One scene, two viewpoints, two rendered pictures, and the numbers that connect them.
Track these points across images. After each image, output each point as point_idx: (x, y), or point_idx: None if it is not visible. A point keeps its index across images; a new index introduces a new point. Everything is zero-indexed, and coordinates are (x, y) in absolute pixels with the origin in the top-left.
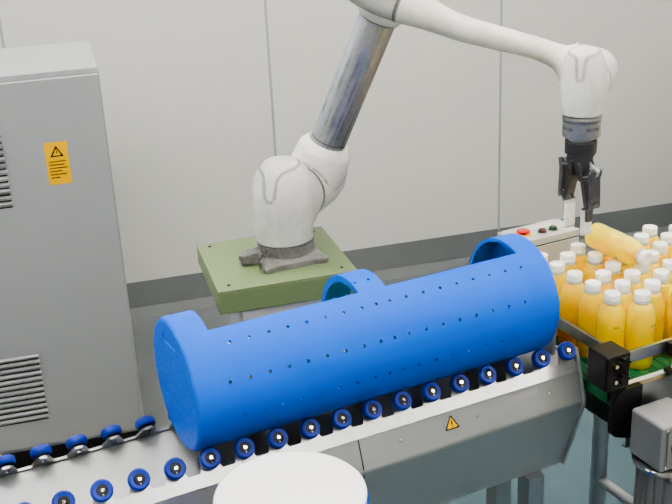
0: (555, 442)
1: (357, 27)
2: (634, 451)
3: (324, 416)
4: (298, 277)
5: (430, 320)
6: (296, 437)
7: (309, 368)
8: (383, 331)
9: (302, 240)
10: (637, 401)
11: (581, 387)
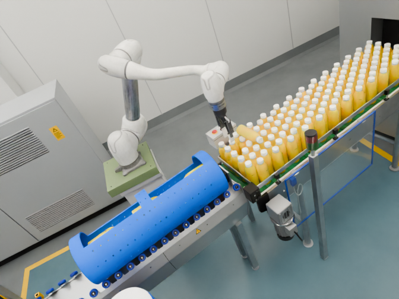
0: (242, 213)
1: None
2: (270, 216)
3: None
4: (135, 175)
5: (173, 208)
6: None
7: (129, 247)
8: (155, 220)
9: (133, 160)
10: (267, 199)
11: (245, 197)
